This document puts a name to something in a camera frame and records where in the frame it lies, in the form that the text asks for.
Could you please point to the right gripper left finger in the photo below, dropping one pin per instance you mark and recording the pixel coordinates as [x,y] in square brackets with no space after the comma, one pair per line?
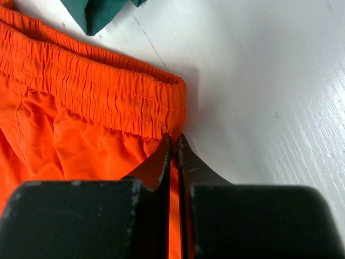
[128,218]

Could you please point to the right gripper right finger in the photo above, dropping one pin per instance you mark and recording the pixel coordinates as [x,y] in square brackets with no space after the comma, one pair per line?
[222,220]

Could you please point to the orange shorts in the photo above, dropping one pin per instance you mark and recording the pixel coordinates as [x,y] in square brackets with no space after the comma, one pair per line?
[73,111]

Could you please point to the teal folded shorts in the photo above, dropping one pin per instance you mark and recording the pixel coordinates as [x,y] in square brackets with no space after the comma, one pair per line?
[93,15]

